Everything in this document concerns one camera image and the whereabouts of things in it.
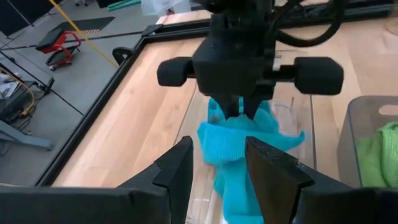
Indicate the black floor equipment box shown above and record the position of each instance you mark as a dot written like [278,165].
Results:
[12,105]

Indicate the black mat hazard stripes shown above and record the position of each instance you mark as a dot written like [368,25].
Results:
[87,25]

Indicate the green foam roll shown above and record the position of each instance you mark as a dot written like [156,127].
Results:
[124,3]

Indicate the teal microfiber towel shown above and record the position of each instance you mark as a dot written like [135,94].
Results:
[224,146]

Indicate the black metal table frame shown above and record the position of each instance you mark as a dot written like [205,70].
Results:
[105,93]

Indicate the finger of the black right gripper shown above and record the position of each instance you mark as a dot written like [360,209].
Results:
[231,107]
[251,107]

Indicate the clear plastic bin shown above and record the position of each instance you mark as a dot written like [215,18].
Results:
[298,115]

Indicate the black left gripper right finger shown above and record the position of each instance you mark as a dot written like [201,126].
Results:
[273,180]

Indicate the black flat panel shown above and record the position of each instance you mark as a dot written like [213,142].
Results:
[18,12]

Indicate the grey desk leg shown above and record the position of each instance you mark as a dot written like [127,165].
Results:
[21,138]

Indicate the green microfiber towel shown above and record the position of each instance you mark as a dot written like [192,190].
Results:
[368,161]
[390,146]

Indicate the grey translucent plastic bin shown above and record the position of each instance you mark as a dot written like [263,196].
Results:
[351,124]

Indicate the red black creeper seat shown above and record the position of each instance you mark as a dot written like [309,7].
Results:
[59,46]

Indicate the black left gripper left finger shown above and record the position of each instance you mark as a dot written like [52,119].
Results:
[175,180]

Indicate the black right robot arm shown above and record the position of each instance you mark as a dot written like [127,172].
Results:
[239,4]

